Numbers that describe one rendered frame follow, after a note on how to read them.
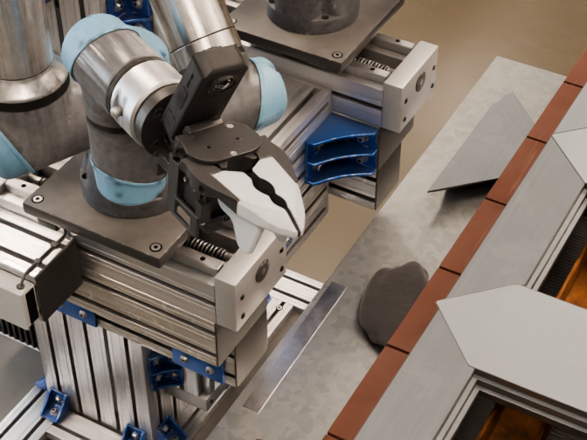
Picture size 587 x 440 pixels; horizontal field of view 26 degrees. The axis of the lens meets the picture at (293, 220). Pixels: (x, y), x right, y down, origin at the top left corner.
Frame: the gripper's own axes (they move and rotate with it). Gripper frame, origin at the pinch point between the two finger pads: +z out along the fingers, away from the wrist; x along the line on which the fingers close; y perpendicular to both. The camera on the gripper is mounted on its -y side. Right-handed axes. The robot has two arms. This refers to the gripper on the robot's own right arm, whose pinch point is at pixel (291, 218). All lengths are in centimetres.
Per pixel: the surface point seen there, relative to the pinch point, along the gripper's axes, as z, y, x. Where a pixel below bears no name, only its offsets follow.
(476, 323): -22, 54, -55
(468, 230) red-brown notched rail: -39, 54, -69
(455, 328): -23, 54, -52
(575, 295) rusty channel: -29, 66, -86
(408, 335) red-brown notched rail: -27, 57, -47
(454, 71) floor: -158, 122, -185
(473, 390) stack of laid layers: -14, 57, -48
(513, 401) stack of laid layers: -10, 57, -51
